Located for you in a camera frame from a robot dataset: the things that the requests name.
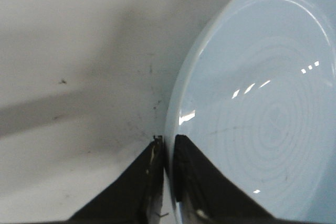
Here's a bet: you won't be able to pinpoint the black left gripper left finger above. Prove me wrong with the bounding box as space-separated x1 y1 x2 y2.
70 136 165 220

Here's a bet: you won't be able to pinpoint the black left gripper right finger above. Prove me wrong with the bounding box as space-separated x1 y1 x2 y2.
173 135 274 220

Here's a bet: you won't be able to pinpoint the light blue round plate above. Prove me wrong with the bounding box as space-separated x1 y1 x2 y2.
164 0 335 223

